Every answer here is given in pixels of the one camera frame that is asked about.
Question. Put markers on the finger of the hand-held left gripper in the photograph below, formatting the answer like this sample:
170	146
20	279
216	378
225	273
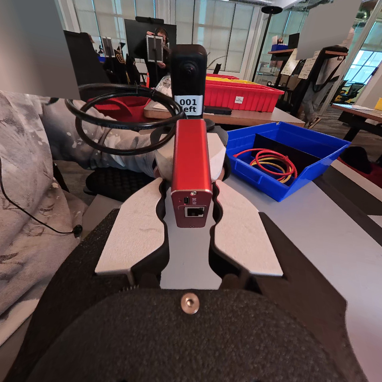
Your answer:
217	155
165	161

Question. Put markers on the red metal ethernet adapter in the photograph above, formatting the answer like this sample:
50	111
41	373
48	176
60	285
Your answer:
191	155

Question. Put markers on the small blue bin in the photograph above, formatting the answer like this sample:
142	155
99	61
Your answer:
279	47

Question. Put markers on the black and red bag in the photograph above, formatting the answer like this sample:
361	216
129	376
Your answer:
355	158

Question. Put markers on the red plastic tray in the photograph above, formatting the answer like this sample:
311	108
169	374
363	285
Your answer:
238	95

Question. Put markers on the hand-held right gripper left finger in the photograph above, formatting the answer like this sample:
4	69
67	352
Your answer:
134	232

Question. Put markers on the person's torso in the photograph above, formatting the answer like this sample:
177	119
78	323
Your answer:
24	209

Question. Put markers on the black bin divider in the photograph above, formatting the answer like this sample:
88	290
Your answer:
283	143

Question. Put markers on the black flat case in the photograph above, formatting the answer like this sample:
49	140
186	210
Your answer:
217	110

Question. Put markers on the clear plastic bag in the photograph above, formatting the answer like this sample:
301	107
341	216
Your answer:
164	86

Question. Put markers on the wooden office desk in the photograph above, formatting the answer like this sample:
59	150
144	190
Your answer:
358	109

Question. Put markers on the person's left forearm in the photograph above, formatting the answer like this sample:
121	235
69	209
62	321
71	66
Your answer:
128	164

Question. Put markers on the standing desk with hanging papers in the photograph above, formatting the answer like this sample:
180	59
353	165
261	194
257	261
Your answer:
335	53

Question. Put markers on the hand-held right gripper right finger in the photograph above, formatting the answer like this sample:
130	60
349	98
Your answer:
244	235

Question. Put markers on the black monitor screen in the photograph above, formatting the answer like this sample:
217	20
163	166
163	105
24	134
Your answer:
134	32

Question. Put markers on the grey tablet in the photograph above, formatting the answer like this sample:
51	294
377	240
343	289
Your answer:
154	47

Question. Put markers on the yellow plastic tray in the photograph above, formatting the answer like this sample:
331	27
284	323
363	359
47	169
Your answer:
229	80

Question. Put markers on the blue plastic storage bin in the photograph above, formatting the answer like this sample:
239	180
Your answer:
256	182

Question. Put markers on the person's left hand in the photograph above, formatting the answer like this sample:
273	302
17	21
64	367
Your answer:
155	173

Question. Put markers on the red tote bag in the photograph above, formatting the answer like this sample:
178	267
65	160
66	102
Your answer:
128	112

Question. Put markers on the black floor lamp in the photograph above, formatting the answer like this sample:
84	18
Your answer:
271	10

